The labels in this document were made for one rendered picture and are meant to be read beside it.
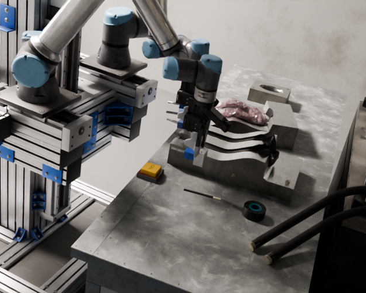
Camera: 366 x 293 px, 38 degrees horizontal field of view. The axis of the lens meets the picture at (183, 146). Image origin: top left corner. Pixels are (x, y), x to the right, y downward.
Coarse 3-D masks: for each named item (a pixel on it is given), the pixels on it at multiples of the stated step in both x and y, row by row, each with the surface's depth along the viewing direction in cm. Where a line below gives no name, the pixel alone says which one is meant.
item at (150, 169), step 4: (148, 164) 198; (152, 164) 198; (144, 168) 195; (148, 168) 195; (152, 168) 196; (156, 168) 196; (160, 168) 198; (144, 172) 195; (148, 172) 194; (152, 172) 194; (156, 172) 194; (152, 176) 194
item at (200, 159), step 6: (174, 150) 192; (180, 150) 191; (186, 150) 190; (192, 150) 191; (204, 150) 189; (186, 156) 190; (192, 156) 189; (198, 156) 188; (204, 156) 188; (198, 162) 189; (204, 162) 192
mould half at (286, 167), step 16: (176, 144) 204; (224, 144) 212; (240, 144) 210; (256, 144) 206; (176, 160) 206; (192, 160) 204; (208, 160) 202; (224, 160) 199; (240, 160) 197; (256, 160) 195; (288, 160) 213; (224, 176) 202; (240, 176) 200; (256, 176) 197; (272, 176) 200; (288, 176) 202; (272, 192) 198; (288, 192) 196
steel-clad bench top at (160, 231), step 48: (240, 96) 282; (336, 96) 306; (336, 144) 248; (144, 192) 188; (240, 192) 198; (96, 240) 161; (144, 240) 165; (192, 240) 168; (240, 240) 172; (288, 240) 177; (192, 288) 149; (240, 288) 153; (288, 288) 156
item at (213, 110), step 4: (204, 108) 180; (208, 108) 179; (212, 108) 181; (204, 112) 180; (208, 112) 180; (212, 112) 179; (216, 112) 181; (208, 116) 180; (212, 116) 180; (216, 116) 179; (220, 116) 181; (212, 120) 180; (216, 120) 180; (220, 120) 179; (224, 120) 181; (228, 120) 182; (216, 124) 180; (220, 124) 180; (224, 124) 179; (228, 124) 180; (220, 128) 180; (224, 128) 180; (228, 128) 180; (224, 132) 181
